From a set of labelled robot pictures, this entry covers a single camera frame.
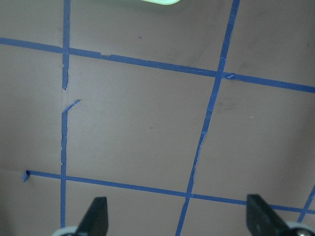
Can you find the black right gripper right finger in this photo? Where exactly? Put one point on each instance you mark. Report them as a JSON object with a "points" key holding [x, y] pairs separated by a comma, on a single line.
{"points": [[261, 219]]}

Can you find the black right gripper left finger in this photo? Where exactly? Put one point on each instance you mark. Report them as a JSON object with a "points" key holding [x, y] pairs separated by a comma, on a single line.
{"points": [[95, 221]]}

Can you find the light green plastic tray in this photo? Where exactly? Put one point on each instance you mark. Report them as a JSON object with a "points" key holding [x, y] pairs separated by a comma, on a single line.
{"points": [[163, 2]]}

